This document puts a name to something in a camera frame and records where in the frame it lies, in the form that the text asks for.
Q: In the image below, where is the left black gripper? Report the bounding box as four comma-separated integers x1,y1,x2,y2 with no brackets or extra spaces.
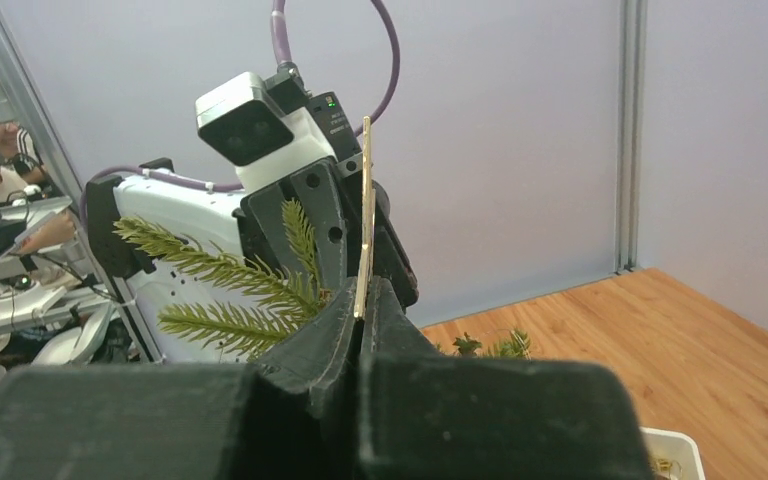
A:
238,91,419,308

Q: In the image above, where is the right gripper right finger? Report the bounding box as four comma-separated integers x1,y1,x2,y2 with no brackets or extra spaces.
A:
357,278,653,479

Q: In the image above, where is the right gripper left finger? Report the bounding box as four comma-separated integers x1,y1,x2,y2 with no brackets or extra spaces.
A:
0,284,355,479

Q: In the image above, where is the silver star ornament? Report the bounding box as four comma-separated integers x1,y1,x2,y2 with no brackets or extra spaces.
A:
353,116,376,320

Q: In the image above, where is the small green christmas tree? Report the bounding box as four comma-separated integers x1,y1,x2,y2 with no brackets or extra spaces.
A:
113,198,534,362

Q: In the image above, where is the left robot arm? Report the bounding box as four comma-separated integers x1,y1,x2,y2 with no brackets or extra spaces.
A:
83,89,419,358

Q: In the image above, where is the white ornament tray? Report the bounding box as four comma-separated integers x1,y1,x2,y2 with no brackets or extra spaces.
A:
641,427,706,480

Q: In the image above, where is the person in background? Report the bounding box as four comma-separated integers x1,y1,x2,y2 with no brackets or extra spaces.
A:
0,76,77,306

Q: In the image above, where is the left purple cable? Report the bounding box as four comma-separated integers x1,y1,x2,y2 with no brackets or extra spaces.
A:
77,0,403,227

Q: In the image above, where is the left aluminium frame post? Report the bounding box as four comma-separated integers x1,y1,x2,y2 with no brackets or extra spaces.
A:
615,0,649,274

